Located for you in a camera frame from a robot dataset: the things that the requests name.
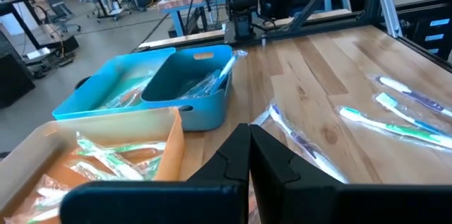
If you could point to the orange plastic bin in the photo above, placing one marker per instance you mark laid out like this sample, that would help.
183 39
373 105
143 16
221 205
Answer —
106 125

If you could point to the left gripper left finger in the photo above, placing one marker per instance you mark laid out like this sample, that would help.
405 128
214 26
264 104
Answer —
234 167

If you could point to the blue toothbrush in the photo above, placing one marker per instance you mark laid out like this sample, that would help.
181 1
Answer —
229 66
388 100
190 93
203 86

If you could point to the silver aluminium bar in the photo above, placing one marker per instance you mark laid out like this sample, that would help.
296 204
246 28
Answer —
390 12

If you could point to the dark green plastic basket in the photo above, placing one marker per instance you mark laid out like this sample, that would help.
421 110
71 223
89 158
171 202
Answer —
197 116

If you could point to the black drawer cabinet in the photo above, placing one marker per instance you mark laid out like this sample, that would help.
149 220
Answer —
431 33

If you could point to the black standing desk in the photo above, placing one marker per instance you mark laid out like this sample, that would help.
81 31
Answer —
7 0

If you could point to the purple toothbrush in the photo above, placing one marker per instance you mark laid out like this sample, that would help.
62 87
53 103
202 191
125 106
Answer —
423 101
300 142

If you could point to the grey metal table frame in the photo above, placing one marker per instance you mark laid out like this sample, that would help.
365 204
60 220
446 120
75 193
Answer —
176 19

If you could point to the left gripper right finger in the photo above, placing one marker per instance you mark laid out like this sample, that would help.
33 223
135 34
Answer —
272 167

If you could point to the teal plastic bin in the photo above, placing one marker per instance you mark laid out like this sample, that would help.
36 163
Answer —
92 89

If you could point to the grey office chair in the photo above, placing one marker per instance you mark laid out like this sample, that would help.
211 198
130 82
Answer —
56 1

